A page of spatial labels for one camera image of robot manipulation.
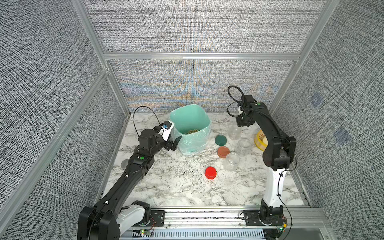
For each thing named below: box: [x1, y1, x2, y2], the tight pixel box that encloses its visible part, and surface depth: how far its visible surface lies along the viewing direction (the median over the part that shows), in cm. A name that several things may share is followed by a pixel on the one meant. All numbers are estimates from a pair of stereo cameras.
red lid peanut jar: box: [228, 124, 241, 141], surface depth 103 cm
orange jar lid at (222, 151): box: [217, 146, 230, 159], surface depth 100 cm
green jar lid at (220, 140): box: [214, 134, 227, 146], surface depth 105 cm
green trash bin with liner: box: [169, 104, 212, 156], surface depth 89 cm
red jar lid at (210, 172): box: [204, 166, 217, 180], surface depth 90 cm
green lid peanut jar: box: [224, 152, 240, 172], surface depth 91 cm
